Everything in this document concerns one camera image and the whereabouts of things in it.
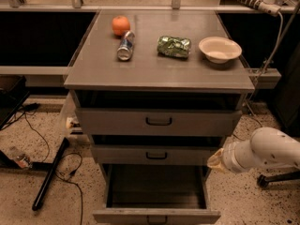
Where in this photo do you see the black stand leg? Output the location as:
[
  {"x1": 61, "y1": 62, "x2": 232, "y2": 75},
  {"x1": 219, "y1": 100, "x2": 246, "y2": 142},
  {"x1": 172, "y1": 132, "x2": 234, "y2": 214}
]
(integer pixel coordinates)
[{"x1": 32, "y1": 138, "x2": 69, "y2": 211}]

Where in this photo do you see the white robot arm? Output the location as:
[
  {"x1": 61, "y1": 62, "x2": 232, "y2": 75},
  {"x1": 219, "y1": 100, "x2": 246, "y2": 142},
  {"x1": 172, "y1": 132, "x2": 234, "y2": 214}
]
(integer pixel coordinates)
[{"x1": 207, "y1": 127, "x2": 300, "y2": 173}]

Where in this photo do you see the black floor cable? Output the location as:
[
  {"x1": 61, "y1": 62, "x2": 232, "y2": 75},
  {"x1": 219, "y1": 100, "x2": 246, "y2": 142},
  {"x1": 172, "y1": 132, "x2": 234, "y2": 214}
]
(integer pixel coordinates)
[{"x1": 18, "y1": 108, "x2": 84, "y2": 225}]

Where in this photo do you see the grey middle drawer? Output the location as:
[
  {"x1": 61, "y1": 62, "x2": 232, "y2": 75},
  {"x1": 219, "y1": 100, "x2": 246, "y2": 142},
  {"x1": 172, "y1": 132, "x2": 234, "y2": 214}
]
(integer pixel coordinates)
[{"x1": 91, "y1": 144, "x2": 218, "y2": 166}]

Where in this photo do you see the white paper bowl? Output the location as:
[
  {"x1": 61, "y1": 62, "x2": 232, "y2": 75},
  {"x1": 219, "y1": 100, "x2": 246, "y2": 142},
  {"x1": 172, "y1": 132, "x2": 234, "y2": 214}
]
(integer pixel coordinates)
[{"x1": 199, "y1": 37, "x2": 242, "y2": 64}]

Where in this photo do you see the black office chair base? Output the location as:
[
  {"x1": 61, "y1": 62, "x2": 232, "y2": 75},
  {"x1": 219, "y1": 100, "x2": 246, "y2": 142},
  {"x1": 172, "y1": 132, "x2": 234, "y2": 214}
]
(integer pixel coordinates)
[{"x1": 257, "y1": 172, "x2": 300, "y2": 188}]

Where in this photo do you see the grey top drawer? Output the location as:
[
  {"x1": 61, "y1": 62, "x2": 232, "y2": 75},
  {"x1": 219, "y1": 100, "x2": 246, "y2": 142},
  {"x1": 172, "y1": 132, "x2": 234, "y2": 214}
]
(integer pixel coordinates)
[{"x1": 75, "y1": 108, "x2": 242, "y2": 137}]

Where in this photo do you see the black box on left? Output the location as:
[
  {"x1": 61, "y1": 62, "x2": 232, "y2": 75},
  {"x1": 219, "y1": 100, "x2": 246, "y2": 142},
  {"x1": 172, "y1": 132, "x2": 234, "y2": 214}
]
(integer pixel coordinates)
[{"x1": 0, "y1": 75, "x2": 29, "y2": 128}]

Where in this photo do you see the blue soda can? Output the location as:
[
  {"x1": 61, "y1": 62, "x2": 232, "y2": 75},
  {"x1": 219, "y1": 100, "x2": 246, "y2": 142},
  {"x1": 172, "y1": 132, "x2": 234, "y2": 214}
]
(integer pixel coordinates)
[{"x1": 117, "y1": 31, "x2": 135, "y2": 61}]

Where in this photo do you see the clear plastic bottle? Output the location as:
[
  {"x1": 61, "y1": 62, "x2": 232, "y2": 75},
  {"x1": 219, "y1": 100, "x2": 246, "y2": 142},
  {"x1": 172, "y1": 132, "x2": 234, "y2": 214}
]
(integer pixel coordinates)
[{"x1": 9, "y1": 146, "x2": 32, "y2": 169}]

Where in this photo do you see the orange fruit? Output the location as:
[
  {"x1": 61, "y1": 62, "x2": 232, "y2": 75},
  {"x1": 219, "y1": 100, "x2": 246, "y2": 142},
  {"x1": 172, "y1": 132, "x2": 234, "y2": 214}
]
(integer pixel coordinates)
[{"x1": 112, "y1": 16, "x2": 130, "y2": 36}]

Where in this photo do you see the green chip bag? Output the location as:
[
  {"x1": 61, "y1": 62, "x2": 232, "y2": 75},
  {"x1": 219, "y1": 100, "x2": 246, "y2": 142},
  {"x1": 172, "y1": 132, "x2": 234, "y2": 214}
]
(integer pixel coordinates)
[{"x1": 157, "y1": 36, "x2": 191, "y2": 58}]

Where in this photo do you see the grey bottom drawer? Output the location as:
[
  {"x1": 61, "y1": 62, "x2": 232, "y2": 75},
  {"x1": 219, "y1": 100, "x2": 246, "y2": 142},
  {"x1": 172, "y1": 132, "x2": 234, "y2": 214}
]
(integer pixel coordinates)
[{"x1": 93, "y1": 164, "x2": 220, "y2": 225}]

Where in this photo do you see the grey drawer cabinet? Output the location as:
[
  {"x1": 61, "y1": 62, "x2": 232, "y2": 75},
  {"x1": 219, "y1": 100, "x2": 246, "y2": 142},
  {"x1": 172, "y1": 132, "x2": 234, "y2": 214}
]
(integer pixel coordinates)
[{"x1": 63, "y1": 8, "x2": 256, "y2": 225}]

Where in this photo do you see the white power strip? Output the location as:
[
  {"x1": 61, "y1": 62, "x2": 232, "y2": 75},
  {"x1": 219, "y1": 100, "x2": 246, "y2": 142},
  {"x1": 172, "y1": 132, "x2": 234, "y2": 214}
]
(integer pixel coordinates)
[{"x1": 237, "y1": 0, "x2": 280, "y2": 16}]

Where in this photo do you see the white cable on right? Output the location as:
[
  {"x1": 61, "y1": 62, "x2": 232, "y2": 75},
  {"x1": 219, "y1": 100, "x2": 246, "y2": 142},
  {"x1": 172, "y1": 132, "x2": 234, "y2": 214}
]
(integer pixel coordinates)
[{"x1": 232, "y1": 11, "x2": 285, "y2": 142}]

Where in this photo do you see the grey drawer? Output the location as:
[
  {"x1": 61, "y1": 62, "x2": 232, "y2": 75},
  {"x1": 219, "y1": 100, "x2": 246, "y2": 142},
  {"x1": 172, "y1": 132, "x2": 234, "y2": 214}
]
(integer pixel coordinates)
[
  {"x1": 91, "y1": 144, "x2": 218, "y2": 166},
  {"x1": 93, "y1": 164, "x2": 220, "y2": 225},
  {"x1": 75, "y1": 108, "x2": 242, "y2": 137}
]

